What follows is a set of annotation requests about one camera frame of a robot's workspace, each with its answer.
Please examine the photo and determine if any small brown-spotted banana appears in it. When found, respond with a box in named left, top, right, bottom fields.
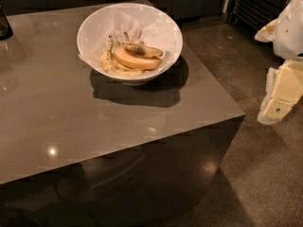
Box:
left=123, top=32, right=163, bottom=58

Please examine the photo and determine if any black slatted radiator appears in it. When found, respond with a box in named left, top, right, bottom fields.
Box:
left=227, top=0, right=287, bottom=30

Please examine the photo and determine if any white ceramic bowl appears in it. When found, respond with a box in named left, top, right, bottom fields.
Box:
left=77, top=3, right=183, bottom=85

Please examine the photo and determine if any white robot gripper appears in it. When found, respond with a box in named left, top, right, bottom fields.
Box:
left=255, top=0, right=303, bottom=125

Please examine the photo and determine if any large orange banana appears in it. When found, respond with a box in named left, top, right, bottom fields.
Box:
left=113, top=44, right=162, bottom=70

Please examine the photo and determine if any dark object at table edge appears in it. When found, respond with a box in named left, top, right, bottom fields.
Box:
left=0, top=4, right=13, bottom=41

